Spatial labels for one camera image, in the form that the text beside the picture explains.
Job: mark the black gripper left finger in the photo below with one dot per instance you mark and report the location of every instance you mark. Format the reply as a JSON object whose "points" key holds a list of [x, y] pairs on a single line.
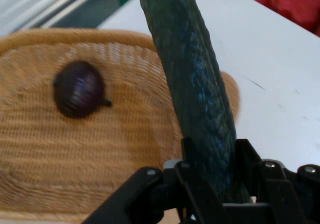
{"points": [[150, 196]]}

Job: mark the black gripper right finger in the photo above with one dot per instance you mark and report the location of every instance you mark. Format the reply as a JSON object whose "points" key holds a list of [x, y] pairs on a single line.
{"points": [[282, 196]]}

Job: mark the dark green cucumber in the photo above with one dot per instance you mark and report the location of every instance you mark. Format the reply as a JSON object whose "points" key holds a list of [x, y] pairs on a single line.
{"points": [[190, 71]]}

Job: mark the woven wicker basket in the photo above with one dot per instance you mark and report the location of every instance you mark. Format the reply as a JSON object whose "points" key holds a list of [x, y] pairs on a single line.
{"points": [[75, 159]]}

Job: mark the purple onion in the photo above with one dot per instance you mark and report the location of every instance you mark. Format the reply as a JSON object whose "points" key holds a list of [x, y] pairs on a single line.
{"points": [[80, 89]]}

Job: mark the red cloth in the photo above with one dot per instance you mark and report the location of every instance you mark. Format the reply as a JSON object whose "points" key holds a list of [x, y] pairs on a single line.
{"points": [[287, 2]]}

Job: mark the aluminium wall rail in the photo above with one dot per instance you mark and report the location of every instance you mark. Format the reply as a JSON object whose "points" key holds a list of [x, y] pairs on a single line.
{"points": [[50, 4]]}

